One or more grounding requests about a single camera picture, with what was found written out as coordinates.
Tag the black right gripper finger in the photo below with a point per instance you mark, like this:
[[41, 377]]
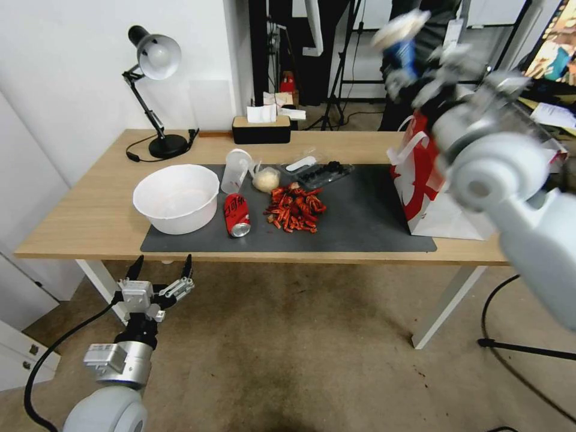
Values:
[[459, 60], [400, 83]]

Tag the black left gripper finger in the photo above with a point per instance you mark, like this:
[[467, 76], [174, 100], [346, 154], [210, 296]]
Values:
[[134, 270], [183, 279]]

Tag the blue and white container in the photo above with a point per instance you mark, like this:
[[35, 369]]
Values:
[[402, 42]]

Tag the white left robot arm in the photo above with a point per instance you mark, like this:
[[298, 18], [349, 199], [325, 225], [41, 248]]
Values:
[[108, 409]]

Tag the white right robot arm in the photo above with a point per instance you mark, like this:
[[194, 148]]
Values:
[[517, 180]]

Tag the black disposable takeout box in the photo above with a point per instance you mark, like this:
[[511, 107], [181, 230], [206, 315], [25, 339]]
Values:
[[326, 173]]

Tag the red and white delivery bag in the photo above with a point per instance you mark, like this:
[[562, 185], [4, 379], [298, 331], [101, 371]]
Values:
[[427, 216]]

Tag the cardboard box with papers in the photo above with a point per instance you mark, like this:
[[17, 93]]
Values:
[[281, 101]]

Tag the clear bag of rice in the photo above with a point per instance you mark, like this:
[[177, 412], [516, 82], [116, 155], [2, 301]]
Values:
[[265, 180]]

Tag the black tissue box wooden lid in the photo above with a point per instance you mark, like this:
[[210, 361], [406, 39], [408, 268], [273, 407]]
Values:
[[261, 131]]

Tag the white plastic bowl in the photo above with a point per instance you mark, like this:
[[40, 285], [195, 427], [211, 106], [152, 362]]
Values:
[[175, 202]]

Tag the wooden table with white legs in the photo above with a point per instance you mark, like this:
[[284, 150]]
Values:
[[90, 202]]

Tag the red cola can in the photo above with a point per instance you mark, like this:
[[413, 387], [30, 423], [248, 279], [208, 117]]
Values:
[[237, 213]]

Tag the colourful poster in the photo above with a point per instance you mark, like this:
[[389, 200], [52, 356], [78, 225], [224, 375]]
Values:
[[555, 49]]

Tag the white paper sheets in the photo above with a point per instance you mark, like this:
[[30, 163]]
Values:
[[555, 114]]

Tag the red bottle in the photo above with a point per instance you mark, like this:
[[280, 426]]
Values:
[[288, 83]]

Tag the clear plastic cup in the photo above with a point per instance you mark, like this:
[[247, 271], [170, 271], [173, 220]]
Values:
[[234, 173]]

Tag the white drawer cabinet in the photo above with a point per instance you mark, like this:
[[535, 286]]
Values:
[[22, 351]]

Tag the white wrapped spoon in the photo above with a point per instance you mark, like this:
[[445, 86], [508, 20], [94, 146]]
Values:
[[300, 164]]

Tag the pile of red crayfish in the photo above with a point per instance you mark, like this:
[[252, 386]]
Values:
[[294, 209]]

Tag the dark grey table mat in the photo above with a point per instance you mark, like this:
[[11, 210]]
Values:
[[360, 216]]

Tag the white tissue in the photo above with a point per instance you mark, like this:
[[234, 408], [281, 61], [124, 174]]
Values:
[[261, 113]]

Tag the black desk lamp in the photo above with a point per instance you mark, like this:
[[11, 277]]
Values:
[[157, 54]]

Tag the black stand leg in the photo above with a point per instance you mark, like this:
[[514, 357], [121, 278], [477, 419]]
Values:
[[526, 346]]

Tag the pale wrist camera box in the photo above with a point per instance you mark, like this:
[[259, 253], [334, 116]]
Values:
[[136, 294]]

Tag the black camera tripod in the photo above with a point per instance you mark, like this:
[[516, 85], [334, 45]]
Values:
[[335, 90]]

